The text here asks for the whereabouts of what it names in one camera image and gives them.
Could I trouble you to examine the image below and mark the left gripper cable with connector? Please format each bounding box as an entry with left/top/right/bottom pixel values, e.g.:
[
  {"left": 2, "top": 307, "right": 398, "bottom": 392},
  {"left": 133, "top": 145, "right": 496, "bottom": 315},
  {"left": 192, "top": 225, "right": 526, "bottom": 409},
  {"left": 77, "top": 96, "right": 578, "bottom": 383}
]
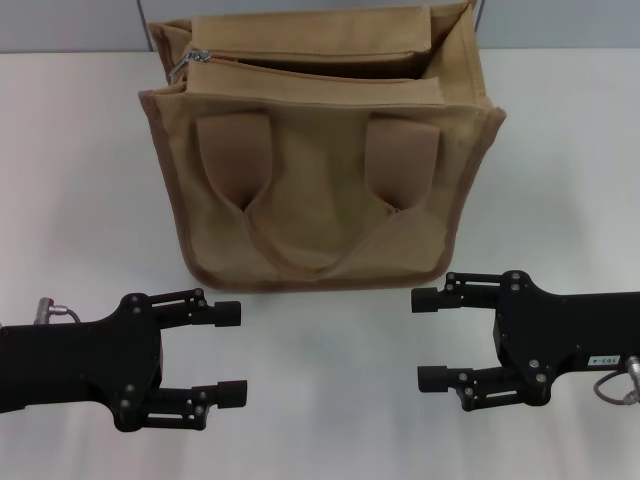
[{"left": 31, "top": 297, "right": 82, "bottom": 327}]

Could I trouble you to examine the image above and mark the khaki canvas food bag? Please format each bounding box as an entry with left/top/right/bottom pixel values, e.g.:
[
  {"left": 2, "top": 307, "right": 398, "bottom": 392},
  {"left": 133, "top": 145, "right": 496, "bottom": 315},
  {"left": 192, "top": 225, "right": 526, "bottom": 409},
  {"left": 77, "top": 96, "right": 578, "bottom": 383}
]
[{"left": 138, "top": 0, "right": 508, "bottom": 294}]

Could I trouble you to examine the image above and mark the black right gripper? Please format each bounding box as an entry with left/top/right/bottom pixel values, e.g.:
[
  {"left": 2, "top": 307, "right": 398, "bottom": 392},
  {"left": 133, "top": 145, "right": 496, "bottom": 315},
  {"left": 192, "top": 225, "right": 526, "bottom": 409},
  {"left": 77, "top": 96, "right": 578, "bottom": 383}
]
[{"left": 410, "top": 269, "right": 640, "bottom": 412}]

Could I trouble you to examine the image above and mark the right gripper cable with connector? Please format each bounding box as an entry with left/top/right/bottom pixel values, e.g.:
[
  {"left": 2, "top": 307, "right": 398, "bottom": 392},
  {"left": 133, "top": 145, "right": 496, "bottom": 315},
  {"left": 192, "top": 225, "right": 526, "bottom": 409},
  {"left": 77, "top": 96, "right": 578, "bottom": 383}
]
[{"left": 591, "top": 353, "right": 640, "bottom": 404}]

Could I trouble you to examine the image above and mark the silver metal zipper pull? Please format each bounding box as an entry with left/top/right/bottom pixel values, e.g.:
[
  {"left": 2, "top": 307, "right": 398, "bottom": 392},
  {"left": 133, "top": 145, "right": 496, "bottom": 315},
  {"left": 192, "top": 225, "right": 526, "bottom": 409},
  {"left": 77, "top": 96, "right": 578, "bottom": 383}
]
[{"left": 169, "top": 47, "right": 212, "bottom": 81}]

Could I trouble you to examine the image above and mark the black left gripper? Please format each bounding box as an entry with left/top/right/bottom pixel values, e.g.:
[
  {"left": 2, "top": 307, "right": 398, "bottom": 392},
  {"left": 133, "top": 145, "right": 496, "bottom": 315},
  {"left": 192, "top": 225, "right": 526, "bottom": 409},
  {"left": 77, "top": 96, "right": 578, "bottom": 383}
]
[{"left": 0, "top": 288, "right": 249, "bottom": 446}]

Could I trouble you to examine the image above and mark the gripper cable with connector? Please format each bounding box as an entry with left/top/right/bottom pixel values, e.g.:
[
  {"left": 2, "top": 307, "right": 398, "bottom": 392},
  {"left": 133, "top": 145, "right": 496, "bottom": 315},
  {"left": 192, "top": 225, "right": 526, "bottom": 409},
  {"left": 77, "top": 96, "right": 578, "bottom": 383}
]
[
  {"left": 591, "top": 353, "right": 640, "bottom": 404},
  {"left": 31, "top": 297, "right": 82, "bottom": 327}
]

